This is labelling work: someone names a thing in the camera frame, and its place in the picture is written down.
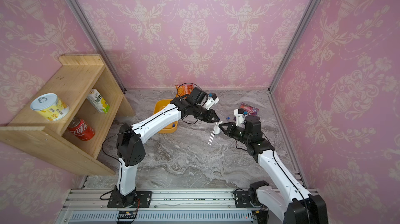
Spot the yellow plastic tray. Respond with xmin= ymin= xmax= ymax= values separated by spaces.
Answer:
xmin=152 ymin=98 xmax=179 ymax=134

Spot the orange snack bag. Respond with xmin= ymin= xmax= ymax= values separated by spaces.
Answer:
xmin=176 ymin=83 xmax=194 ymax=97

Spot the green white drink carton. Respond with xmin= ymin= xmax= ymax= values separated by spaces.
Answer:
xmin=86 ymin=89 xmax=110 ymax=114

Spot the wooden shelf unit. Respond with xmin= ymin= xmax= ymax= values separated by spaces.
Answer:
xmin=1 ymin=54 xmax=135 ymax=176

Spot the yellow tin can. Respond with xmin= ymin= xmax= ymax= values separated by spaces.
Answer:
xmin=30 ymin=93 xmax=70 ymax=121

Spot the red cola can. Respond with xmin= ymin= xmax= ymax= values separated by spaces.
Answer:
xmin=67 ymin=117 xmax=95 ymax=141

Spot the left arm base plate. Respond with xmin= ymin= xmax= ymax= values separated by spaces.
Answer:
xmin=107 ymin=190 xmax=152 ymax=208

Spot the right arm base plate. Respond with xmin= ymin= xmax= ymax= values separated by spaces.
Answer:
xmin=232 ymin=189 xmax=258 ymax=208

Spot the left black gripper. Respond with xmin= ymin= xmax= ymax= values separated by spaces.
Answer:
xmin=192 ymin=104 xmax=221 ymax=123

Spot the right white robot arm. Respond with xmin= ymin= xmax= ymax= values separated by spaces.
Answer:
xmin=215 ymin=115 xmax=329 ymax=224

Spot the aluminium corner post left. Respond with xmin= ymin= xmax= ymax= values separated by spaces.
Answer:
xmin=65 ymin=0 xmax=127 ymax=94

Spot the aluminium corner post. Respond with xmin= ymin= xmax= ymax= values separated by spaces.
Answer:
xmin=65 ymin=0 xmax=127 ymax=94
xmin=269 ymin=0 xmax=321 ymax=94

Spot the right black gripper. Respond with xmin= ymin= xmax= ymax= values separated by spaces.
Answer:
xmin=220 ymin=122 xmax=253 ymax=145

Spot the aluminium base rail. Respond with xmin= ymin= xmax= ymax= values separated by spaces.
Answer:
xmin=57 ymin=189 xmax=283 ymax=224

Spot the purple candy bag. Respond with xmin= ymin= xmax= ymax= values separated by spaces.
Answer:
xmin=240 ymin=102 xmax=259 ymax=116

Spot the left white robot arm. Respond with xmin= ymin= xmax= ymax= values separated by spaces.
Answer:
xmin=107 ymin=87 xmax=220 ymax=208

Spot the aluminium corner post right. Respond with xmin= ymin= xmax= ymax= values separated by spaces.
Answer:
xmin=269 ymin=0 xmax=321 ymax=94

